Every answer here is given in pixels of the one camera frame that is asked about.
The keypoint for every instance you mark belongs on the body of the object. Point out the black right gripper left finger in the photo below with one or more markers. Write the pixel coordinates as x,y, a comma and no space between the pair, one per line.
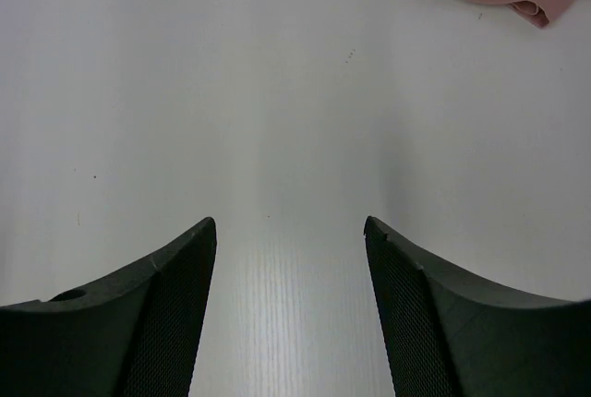
133,332

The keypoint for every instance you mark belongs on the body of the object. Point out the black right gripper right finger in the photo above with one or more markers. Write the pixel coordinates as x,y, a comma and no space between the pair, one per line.
450,332

